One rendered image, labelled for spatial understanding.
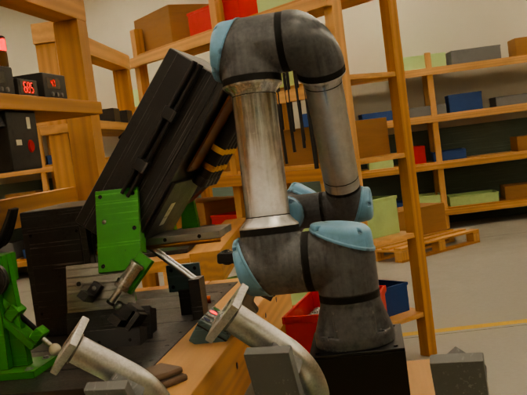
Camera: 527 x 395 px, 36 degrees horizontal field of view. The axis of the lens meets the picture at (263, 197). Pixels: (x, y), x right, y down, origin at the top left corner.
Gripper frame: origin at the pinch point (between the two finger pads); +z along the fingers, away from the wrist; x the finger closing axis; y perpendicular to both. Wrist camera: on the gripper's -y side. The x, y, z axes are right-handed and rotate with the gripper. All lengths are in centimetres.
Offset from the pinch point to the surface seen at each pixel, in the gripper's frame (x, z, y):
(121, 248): 8.4, 1.2, -32.2
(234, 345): -2.6, 5.0, 4.6
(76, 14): 87, -41, -101
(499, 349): 289, 27, 127
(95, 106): 60, -20, -72
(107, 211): 11.0, -4.9, -40.4
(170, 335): 5.2, 13.5, -10.8
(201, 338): -5.7, 6.6, -2.8
